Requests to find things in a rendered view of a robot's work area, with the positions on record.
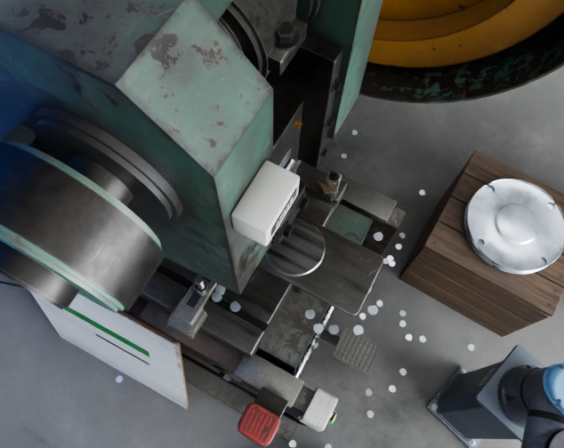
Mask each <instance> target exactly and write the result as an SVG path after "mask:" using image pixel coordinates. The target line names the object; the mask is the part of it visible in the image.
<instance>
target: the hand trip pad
mask: <svg viewBox="0 0 564 448"><path fill-rule="evenodd" d="M279 424H280V420H279V417H278V416H277V415H276V414H275V413H273V412H271V411H269V410H267V409H266V408H264V407H262V406H260V405H259V404H256V403H251V404H249V405H248V406H247V407H246V409H245V411H244V412H243V414H242V416H241V418H240V420H239V422H238V431H239V432H240V433H241V434H242V435H243V436H246V437H247V438H249V439H251V440H252V441H254V442H256V443H257V444H259V445H262V446H266V445H268V444H270V442H271V441H272V439H273V437H274V435H275V434H276V432H277V430H278V427H279Z"/></svg>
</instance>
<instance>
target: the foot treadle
mask: <svg viewBox="0 0 564 448"><path fill-rule="evenodd" d="M319 337H320V338H321V339H322V340H325V341H327V342H329V343H331V344H333V345H334V346H335V349H334V352H333V357H334V358H336V359H338V360H340V361H341V362H343V363H345V364H347V365H348V366H350V367H352V368H354V369H356V370H357V371H359V372H362V373H364V374H367V373H368V372H369V370H370V368H371V366H372V364H373V362H374V360H375V357H376V355H377V353H378V351H379V349H380V346H379V345H378V344H377V343H375V342H373V341H371V340H369V339H368V338H366V337H364V336H362V335H356V334H355V333H354V331H353V330H351V329H349V328H346V329H345V330H344V331H343V333H342V336H341V337H339V336H337V335H335V334H332V333H330V331H328V330H326V329H324V330H323V332H322V333H321V334H320V336H319Z"/></svg>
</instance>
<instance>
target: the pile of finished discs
mask: <svg viewBox="0 0 564 448"><path fill-rule="evenodd" d="M463 225H464V231H465V234H466V236H467V239H468V241H469V243H470V245H471V247H472V249H473V250H474V251H475V252H476V253H477V254H478V255H479V256H480V257H481V258H482V259H483V260H484V261H485V262H486V263H488V264H489V265H491V266H492V267H493V265H494V266H495V267H496V268H497V269H500V270H502V271H504V272H508V273H513V274H529V273H534V272H536V271H539V270H541V269H543V268H545V267H547V266H548V265H550V264H552V263H553V262H554V261H555V260H556V259H558V258H559V256H560V255H561V253H562V252H563V250H564V215H563V212H562V210H561V209H560V207H558V206H557V205H555V204H554V201H553V198H552V197H551V196H550V195H549V194H547V193H546V192H545V191H544V190H542V189H541V188H539V187H538V186H536V185H534V184H531V183H529V182H526V181H524V180H515V179H502V180H495V181H492V182H491V183H489V184H487V185H486V186H483V187H482V188H480V189H479V190H478V191H477V192H476V193H475V194H474V195H473V196H472V198H471V200H470V201H469V203H468V204H467V206H466V209H465V212H464V217H463Z"/></svg>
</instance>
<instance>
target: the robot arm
mask: <svg viewBox="0 0 564 448"><path fill-rule="evenodd" d="M497 394H498V400H499V404H500V406H501V408H502V410H503V412H504V414H505V415H506V416H507V418H508V419H509V420H510V421H511V422H513V423H514V424H515V425H517V426H519V427H521V428H524V434H523V438H522V443H521V448H564V364H552V365H550V366H547V367H544V368H540V367H537V366H534V365H520V366H517V367H513V368H511V369H510V370H509V371H507V372H506V373H505V374H504V376H503V377H502V378H501V379H500V382H499V385H498V391H497Z"/></svg>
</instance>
